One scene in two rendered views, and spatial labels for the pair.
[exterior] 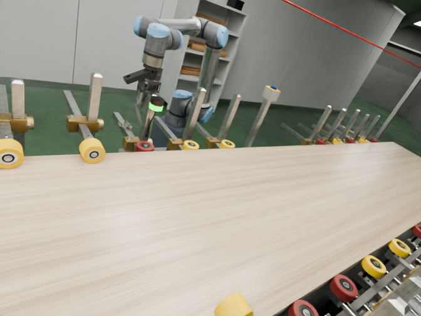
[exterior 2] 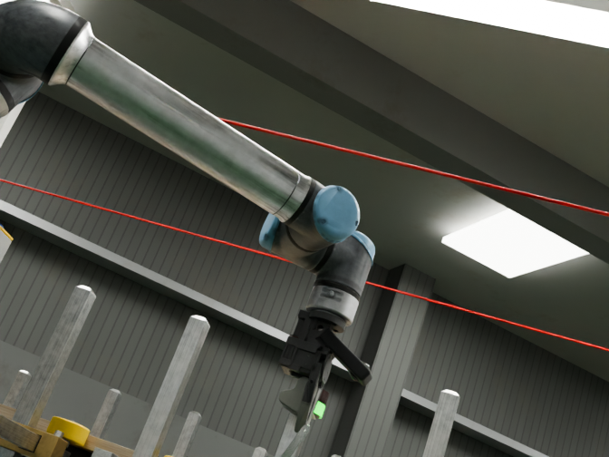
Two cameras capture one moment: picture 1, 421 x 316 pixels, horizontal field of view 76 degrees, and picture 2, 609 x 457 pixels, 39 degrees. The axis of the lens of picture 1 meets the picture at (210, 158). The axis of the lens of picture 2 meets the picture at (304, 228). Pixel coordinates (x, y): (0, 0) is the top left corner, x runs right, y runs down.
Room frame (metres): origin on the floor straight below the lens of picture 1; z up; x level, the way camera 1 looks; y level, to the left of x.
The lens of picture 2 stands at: (2.07, 1.64, 0.75)
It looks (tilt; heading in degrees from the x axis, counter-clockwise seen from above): 22 degrees up; 239
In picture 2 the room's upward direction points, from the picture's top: 21 degrees clockwise
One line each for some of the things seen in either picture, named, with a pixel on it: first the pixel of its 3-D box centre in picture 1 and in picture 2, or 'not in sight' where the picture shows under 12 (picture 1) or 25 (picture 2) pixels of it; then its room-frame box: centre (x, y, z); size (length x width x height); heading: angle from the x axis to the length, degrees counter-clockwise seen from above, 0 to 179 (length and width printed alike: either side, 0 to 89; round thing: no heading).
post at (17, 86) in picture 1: (19, 140); not in sight; (0.80, 0.70, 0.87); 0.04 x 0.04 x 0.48; 44
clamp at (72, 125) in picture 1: (85, 124); not in sight; (0.96, 0.54, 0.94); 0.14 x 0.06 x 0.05; 134
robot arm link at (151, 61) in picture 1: (151, 59); (331, 307); (1.21, 0.40, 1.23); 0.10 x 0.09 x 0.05; 44
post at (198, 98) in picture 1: (188, 130); (153, 434); (1.33, 0.16, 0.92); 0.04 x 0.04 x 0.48; 44
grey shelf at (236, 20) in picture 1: (199, 57); not in sight; (4.22, 0.70, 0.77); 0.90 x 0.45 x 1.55; 135
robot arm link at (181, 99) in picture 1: (181, 102); not in sight; (2.08, 0.38, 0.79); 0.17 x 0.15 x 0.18; 78
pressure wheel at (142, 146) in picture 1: (143, 155); not in sight; (1.04, 0.29, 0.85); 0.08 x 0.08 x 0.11
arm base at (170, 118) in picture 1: (176, 116); not in sight; (2.08, 0.39, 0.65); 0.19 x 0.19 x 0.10
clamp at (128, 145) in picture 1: (138, 143); not in sight; (1.14, 0.36, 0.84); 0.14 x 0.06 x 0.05; 134
